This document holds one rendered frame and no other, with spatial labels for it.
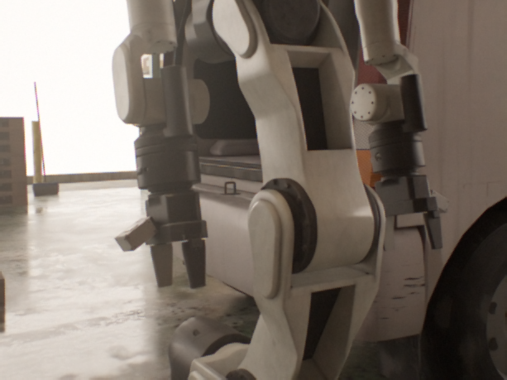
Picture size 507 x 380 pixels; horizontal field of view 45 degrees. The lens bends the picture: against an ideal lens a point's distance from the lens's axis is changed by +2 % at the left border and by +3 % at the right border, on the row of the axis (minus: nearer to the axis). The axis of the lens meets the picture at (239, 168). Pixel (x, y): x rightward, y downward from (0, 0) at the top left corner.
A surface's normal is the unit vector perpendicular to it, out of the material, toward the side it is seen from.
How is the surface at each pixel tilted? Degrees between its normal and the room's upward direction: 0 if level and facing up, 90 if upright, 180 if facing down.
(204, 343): 31
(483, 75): 90
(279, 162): 90
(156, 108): 78
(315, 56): 145
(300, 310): 101
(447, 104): 90
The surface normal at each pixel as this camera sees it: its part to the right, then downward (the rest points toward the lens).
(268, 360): -0.86, 0.05
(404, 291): 0.44, 0.06
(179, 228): -0.26, -0.07
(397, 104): 0.50, -0.15
